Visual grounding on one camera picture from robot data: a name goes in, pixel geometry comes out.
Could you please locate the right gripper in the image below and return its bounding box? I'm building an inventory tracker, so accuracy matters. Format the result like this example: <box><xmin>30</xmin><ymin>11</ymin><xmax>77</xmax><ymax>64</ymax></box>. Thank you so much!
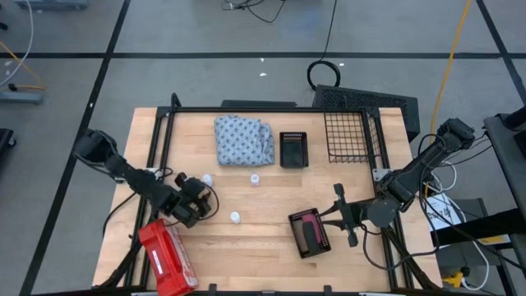
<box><xmin>319</xmin><ymin>183</ymin><xmax>371</xmax><ymax>249</ymax></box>

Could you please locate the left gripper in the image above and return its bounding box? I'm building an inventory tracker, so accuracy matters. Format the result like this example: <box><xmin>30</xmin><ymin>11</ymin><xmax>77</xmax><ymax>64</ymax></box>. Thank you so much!
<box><xmin>175</xmin><ymin>172</ymin><xmax>211</xmax><ymax>229</ymax></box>

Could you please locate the pink bandage roll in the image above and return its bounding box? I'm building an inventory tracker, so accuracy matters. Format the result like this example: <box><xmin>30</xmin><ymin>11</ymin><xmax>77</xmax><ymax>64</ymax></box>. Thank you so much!
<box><xmin>301</xmin><ymin>209</ymin><xmax>326</xmax><ymax>244</ymax></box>

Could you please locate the large black plastic basket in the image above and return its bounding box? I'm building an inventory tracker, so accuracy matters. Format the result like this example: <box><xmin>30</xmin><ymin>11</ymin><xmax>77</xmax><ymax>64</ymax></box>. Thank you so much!
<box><xmin>287</xmin><ymin>207</ymin><xmax>332</xmax><ymax>260</ymax></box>

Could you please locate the black bandage roll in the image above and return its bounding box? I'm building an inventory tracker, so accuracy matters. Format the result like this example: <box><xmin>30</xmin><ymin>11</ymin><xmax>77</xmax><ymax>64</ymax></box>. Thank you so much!
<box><xmin>302</xmin><ymin>220</ymin><xmax>321</xmax><ymax>255</ymax></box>

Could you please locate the tan bandage roll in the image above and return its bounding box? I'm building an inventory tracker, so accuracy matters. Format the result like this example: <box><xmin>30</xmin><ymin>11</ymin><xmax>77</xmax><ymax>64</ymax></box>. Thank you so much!
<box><xmin>295</xmin><ymin>224</ymin><xmax>307</xmax><ymax>252</ymax></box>

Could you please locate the small black plastic basket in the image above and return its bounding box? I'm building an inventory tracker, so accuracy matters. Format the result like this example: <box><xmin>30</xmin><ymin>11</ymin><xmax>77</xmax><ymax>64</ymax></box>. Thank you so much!
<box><xmin>279</xmin><ymin>131</ymin><xmax>310</xmax><ymax>169</ymax></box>

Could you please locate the grey patterned cloth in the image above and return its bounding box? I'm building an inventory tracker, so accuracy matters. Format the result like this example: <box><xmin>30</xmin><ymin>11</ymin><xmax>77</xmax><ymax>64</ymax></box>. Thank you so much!
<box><xmin>213</xmin><ymin>113</ymin><xmax>275</xmax><ymax>168</ymax></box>

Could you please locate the red first aid kit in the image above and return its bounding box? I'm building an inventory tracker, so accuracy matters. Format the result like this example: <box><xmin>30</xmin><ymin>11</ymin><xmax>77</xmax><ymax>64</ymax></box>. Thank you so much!
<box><xmin>137</xmin><ymin>218</ymin><xmax>200</xmax><ymax>296</ymax></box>

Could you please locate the white printed paper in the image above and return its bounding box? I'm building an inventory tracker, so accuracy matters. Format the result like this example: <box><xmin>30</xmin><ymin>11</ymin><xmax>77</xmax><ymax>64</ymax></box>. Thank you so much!
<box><xmin>425</xmin><ymin>192</ymin><xmax>464</xmax><ymax>232</ymax></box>

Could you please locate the big black perforated crate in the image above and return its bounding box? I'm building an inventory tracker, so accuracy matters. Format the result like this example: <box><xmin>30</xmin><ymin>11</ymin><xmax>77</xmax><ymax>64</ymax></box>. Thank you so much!
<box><xmin>311</xmin><ymin>84</ymin><xmax>421</xmax><ymax>143</ymax></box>

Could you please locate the yellow plug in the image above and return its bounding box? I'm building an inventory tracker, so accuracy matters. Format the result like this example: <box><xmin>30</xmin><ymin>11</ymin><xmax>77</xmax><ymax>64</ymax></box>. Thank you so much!
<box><xmin>441</xmin><ymin>270</ymin><xmax>466</xmax><ymax>289</ymax></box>

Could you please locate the black shelf board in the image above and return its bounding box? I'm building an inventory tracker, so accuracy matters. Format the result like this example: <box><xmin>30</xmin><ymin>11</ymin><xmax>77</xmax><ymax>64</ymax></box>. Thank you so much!
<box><xmin>430</xmin><ymin>208</ymin><xmax>526</xmax><ymax>247</ymax></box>

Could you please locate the dark grey desk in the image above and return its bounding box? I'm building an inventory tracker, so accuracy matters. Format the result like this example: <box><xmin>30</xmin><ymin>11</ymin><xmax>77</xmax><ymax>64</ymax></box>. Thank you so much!
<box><xmin>483</xmin><ymin>105</ymin><xmax>526</xmax><ymax>198</ymax></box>

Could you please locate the black caster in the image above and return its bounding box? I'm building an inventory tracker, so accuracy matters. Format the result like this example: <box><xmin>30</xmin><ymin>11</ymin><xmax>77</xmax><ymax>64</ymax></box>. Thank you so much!
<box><xmin>0</xmin><ymin>128</ymin><xmax>17</xmax><ymax>149</ymax></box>

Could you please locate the grey metal base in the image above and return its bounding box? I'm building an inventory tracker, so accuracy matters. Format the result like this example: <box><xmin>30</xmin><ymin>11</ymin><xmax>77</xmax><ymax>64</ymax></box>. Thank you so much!
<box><xmin>14</xmin><ymin>0</ymin><xmax>90</xmax><ymax>12</ymax></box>
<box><xmin>0</xmin><ymin>90</ymin><xmax>44</xmax><ymax>105</ymax></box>

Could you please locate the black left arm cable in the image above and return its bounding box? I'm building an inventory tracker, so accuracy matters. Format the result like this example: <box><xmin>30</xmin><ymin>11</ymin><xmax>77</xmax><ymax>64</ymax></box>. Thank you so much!
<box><xmin>203</xmin><ymin>183</ymin><xmax>221</xmax><ymax>222</ymax></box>

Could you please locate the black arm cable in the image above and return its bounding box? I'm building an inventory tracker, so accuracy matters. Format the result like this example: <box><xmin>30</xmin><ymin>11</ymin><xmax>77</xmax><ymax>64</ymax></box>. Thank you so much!
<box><xmin>360</xmin><ymin>224</ymin><xmax>443</xmax><ymax>272</ymax></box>
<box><xmin>203</xmin><ymin>183</ymin><xmax>221</xmax><ymax>222</ymax></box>

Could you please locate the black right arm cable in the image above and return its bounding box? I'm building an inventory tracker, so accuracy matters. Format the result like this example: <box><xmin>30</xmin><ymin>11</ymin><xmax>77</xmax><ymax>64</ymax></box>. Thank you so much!
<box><xmin>360</xmin><ymin>224</ymin><xmax>443</xmax><ymax>272</ymax></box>

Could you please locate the black wire basket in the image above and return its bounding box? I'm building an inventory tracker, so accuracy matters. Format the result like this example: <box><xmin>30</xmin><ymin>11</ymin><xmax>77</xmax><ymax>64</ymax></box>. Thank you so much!
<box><xmin>323</xmin><ymin>109</ymin><xmax>384</xmax><ymax>164</ymax></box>

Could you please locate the black aluminium table frame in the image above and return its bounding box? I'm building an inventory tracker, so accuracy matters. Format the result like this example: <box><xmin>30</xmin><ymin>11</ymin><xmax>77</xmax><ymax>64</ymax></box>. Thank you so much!
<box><xmin>92</xmin><ymin>92</ymin><xmax>443</xmax><ymax>296</ymax></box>

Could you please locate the coiled black cable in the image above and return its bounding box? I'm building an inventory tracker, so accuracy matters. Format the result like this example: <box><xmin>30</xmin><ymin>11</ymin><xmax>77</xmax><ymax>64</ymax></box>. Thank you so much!
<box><xmin>306</xmin><ymin>0</ymin><xmax>342</xmax><ymax>92</ymax></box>

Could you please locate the yellow cable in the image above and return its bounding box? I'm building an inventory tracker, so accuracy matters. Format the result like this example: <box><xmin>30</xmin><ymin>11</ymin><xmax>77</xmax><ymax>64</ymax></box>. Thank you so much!
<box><xmin>0</xmin><ymin>40</ymin><xmax>46</xmax><ymax>91</ymax></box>
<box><xmin>429</xmin><ymin>0</ymin><xmax>473</xmax><ymax>145</ymax></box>

